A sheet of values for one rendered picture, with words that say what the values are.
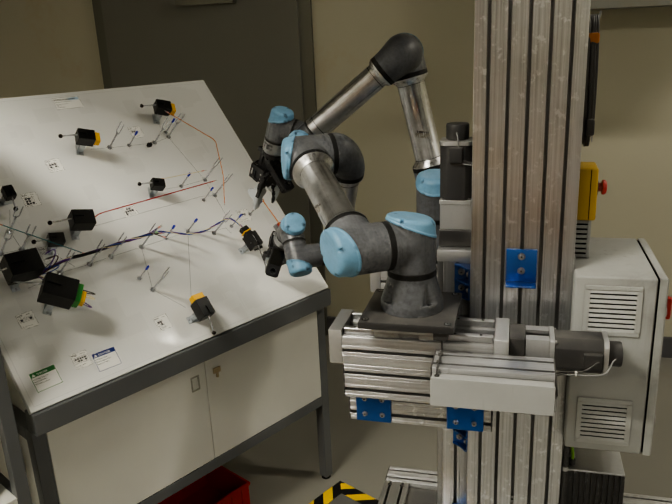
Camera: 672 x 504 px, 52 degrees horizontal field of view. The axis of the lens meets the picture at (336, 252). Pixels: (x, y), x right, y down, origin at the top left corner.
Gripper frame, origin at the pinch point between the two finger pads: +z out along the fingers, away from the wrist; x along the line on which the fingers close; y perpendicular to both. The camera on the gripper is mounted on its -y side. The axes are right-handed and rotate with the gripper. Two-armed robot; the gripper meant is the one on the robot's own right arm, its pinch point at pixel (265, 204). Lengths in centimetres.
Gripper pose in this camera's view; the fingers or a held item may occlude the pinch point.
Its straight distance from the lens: 238.8
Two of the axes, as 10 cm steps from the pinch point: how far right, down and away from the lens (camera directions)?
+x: -6.3, 3.1, -7.1
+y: -7.3, -5.4, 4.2
